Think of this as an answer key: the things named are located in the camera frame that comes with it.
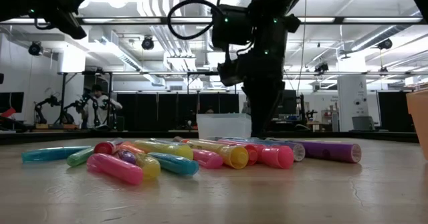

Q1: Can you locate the black partition wall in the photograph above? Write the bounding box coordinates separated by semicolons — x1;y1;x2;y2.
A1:
116;92;240;132

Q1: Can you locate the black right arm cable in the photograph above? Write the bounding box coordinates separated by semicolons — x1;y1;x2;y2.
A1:
166;0;228;41

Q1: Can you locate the grey bin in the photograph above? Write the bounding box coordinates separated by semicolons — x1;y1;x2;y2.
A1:
351;116;376;132

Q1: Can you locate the black table frame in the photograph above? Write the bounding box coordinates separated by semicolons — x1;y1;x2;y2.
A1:
0;130;421;146

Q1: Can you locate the black overhead rig beam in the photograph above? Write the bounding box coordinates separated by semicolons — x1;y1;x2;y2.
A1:
75;15;428;25

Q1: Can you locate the teal marker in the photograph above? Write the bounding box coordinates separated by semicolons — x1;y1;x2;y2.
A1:
148;152;201;177
21;146;92;164

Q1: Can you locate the green marker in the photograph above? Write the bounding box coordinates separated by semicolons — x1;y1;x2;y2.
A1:
66;146;96;168

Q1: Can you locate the black ceiling spotlight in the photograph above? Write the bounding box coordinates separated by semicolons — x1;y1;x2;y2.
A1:
140;35;155;51
377;38;394;51
314;62;330;74
27;40;43;57

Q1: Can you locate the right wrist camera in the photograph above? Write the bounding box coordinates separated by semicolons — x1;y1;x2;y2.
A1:
217;58;244;87

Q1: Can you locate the black panel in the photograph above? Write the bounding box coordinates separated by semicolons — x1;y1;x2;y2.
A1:
377;90;415;133

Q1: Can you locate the white square pillar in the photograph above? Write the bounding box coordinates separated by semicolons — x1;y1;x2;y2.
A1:
336;75;370;132

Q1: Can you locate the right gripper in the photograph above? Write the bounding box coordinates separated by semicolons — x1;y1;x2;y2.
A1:
241;33;289;138

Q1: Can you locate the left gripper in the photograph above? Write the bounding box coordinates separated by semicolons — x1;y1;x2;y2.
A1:
19;0;102;40

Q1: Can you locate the clear plastic bin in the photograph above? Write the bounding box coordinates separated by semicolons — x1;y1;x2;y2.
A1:
196;112;252;140

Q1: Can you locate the black wall monitor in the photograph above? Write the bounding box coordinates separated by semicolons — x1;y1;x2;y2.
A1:
0;92;25;114

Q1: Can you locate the blue marker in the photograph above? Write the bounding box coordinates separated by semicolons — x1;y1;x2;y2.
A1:
230;136;278;143

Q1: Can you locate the black background station frame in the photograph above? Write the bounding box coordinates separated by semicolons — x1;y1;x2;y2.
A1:
57;69;116;131
186;71;221;94

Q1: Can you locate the golden yellow marker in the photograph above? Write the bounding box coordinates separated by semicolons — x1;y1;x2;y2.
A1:
182;139;250;170

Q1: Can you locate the red capped whiteboard marker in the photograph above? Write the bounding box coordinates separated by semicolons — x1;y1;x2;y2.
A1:
93;137;125;155

